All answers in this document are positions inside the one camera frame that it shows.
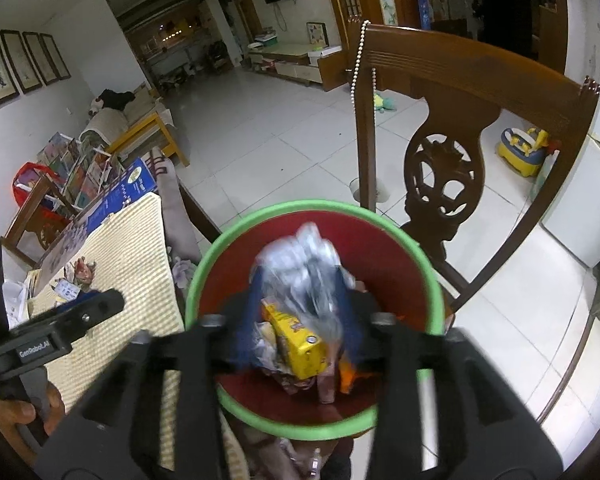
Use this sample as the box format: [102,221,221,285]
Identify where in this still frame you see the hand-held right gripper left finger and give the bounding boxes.
[34,267,268,480]

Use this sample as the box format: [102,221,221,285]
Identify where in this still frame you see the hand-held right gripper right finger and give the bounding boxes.
[330,262,565,480]

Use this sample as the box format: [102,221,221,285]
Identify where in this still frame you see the yellow drink carton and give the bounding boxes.
[261,299,332,378]

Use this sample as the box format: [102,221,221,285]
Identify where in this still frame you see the red bin with green rim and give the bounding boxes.
[184,200,448,442]

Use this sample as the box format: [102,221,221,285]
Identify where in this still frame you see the grey paper ball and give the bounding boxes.
[252,222,356,346]

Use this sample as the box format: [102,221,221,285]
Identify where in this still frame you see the orange snack wrapper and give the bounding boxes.
[337,352,376,395]

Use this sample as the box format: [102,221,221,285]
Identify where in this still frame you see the person's left hand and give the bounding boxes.
[0,381,67,453]

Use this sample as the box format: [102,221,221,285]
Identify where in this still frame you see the white blue toothpaste box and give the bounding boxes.
[54,281,83,303]

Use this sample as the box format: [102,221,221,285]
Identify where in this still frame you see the white paper sheet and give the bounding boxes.
[2,281,31,332]

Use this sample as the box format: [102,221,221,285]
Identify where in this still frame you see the crumpled printed wrapper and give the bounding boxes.
[72,256,100,288]

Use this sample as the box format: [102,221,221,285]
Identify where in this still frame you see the brown wooden chair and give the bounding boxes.
[0,170,81,268]

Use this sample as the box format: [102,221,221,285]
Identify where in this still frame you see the grey patterned blanket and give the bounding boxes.
[142,146,203,303]

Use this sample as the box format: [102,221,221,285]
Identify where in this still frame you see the red bag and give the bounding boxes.
[12,161,56,208]

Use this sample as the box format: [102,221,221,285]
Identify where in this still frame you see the blue printed box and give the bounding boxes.
[37,156,161,273]

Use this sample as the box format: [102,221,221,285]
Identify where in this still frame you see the row of picture books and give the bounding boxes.
[35,131,126,211]

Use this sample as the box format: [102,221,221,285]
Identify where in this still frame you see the yellow wooden bench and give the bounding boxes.
[80,95,191,167]

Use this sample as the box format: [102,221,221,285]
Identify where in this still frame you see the yellow blue potty chair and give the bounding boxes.
[497,126,551,178]

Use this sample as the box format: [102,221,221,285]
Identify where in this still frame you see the black cloth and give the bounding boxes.
[96,88,137,111]

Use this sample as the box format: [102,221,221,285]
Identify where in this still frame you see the carved wooden chair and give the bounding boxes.
[352,22,600,316]

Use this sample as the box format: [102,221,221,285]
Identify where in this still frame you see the white cabinet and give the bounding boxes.
[539,132,600,270]

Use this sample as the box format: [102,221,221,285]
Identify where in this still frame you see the low television cabinet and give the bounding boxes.
[247,42,343,88]

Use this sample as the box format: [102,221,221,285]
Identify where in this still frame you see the small framed star picture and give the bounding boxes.
[306,21,329,48]

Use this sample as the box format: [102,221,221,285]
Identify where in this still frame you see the wooden display shelf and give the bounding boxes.
[125,0,216,96]

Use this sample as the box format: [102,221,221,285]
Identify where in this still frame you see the wooden partition screen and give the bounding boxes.
[320,0,416,92]

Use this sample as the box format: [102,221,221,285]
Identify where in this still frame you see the white bead necklace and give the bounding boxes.
[349,19,381,111]

